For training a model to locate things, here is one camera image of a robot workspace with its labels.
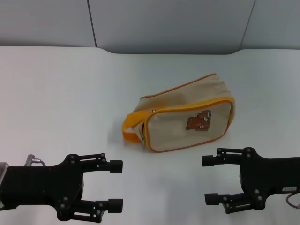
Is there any beige food bag orange trim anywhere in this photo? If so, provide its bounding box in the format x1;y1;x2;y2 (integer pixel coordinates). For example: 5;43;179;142
121;73;235;154

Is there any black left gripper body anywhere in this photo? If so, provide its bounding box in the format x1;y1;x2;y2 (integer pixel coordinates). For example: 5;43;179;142
0;154;85;222

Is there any reddish right gripper cable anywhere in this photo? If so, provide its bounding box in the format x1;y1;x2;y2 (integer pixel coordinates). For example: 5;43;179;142
285;193;300;209

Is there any grey left gripper cable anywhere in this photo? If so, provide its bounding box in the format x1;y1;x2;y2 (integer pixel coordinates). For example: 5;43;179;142
27;154;49;167

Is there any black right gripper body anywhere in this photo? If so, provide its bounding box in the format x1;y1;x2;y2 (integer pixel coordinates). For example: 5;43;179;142
239;147;300;210

